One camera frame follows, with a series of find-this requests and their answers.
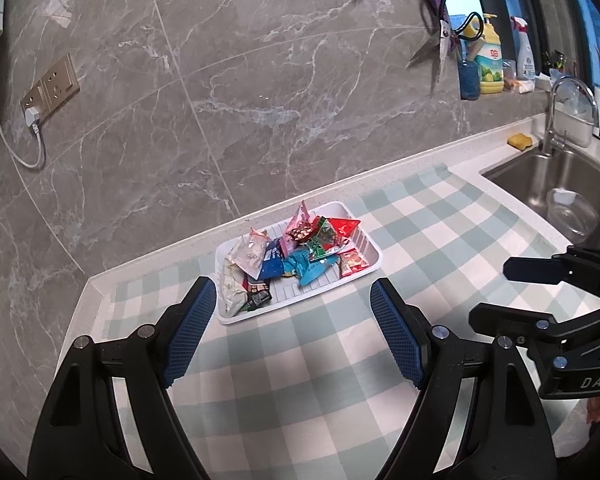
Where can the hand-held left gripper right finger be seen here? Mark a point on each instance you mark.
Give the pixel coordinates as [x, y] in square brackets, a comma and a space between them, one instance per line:
[397, 332]

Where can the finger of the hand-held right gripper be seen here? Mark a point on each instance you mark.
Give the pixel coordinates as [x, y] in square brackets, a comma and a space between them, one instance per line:
[540, 269]
[505, 322]

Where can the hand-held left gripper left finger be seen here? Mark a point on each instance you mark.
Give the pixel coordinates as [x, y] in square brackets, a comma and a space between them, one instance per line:
[192, 330]

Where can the white snack packet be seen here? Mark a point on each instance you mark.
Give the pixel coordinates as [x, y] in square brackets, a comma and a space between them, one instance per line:
[232, 287]

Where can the black triangular snack packet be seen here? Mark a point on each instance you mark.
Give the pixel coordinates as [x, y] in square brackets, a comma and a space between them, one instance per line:
[257, 296]

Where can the small pink red snack packet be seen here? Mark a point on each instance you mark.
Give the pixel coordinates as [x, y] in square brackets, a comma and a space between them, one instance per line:
[354, 262]

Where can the translucent pale pink snack packet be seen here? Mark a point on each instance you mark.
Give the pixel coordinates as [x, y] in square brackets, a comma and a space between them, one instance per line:
[247, 252]

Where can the white plastic tray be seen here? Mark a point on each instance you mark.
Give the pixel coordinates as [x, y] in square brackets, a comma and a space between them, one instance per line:
[290, 297]

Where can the dark blue snack packet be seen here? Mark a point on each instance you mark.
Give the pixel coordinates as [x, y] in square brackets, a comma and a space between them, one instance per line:
[271, 260]

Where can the teal snack packet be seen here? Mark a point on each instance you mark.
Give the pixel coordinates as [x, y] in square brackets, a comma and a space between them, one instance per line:
[305, 267]

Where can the green snack packet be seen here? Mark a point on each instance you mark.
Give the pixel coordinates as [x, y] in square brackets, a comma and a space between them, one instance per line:
[325, 240]

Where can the brown red candy packet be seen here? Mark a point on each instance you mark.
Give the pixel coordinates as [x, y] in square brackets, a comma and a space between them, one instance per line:
[302, 232]

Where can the pink cartoon snack packet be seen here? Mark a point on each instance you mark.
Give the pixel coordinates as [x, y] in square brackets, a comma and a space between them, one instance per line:
[299, 217]

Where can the person's right forearm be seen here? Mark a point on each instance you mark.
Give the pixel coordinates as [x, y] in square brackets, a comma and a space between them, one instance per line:
[575, 440]

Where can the person's right hand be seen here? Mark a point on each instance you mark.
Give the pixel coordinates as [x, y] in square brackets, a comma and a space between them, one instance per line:
[596, 410]

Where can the clear bowl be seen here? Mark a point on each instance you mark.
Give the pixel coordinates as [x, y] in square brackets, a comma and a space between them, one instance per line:
[572, 215]

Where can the steel sink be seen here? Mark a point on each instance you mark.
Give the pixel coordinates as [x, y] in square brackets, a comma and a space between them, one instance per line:
[520, 175]

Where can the yellow sponge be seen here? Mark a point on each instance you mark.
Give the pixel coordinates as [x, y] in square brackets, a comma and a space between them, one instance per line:
[520, 141]

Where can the chrome faucet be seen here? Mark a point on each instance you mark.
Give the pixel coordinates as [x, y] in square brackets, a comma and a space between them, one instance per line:
[550, 125]

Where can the white plastic container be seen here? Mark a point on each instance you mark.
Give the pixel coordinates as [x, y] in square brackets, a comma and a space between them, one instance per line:
[577, 127]

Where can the blue cup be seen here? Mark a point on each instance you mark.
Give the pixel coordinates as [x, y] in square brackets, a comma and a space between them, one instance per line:
[468, 80]

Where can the yellow dish soap bottle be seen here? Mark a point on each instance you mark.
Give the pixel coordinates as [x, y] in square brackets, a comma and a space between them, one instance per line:
[490, 65]

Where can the white spray bottle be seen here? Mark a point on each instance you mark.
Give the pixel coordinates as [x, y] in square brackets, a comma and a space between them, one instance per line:
[526, 57]

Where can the gold wall socket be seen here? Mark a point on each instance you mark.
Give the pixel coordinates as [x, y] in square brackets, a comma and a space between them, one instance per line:
[55, 85]

